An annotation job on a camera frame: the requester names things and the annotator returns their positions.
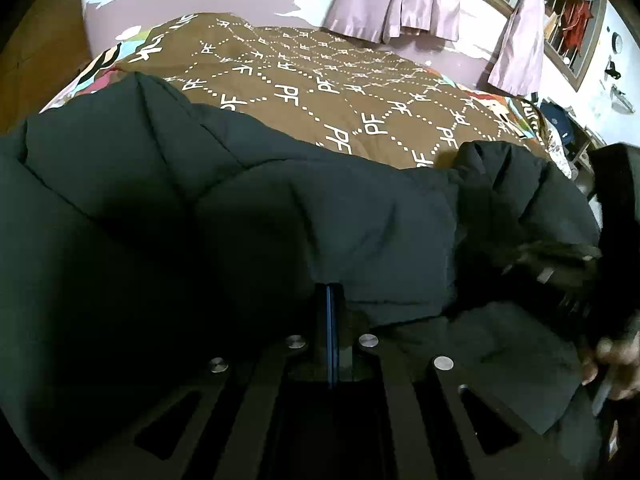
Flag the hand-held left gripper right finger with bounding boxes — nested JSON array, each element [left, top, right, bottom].
[[330, 283, 583, 480]]

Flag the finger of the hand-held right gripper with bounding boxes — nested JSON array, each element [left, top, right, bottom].
[[500, 241, 603, 288]]

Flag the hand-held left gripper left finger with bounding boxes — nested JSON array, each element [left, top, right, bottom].
[[60, 283, 332, 480]]

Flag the black jacket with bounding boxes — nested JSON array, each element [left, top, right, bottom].
[[0, 72, 608, 480]]

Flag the red hanging clothes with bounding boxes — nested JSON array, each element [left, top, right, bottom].
[[560, 0, 591, 48]]

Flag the person's right hand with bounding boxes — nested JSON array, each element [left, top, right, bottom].
[[580, 332, 640, 403]]

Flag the wooden shelf unit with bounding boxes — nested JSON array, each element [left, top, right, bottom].
[[567, 105, 608, 171]]

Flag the floral cloth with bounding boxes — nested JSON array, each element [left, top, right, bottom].
[[537, 125, 573, 178]]

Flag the pink knotted curtain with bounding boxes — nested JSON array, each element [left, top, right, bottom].
[[322, 0, 461, 43], [487, 0, 606, 97]]

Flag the brown cartoon printed blanket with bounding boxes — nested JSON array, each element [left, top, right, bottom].
[[40, 10, 573, 178]]

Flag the wooden headboard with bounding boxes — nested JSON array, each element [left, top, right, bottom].
[[0, 0, 93, 133]]

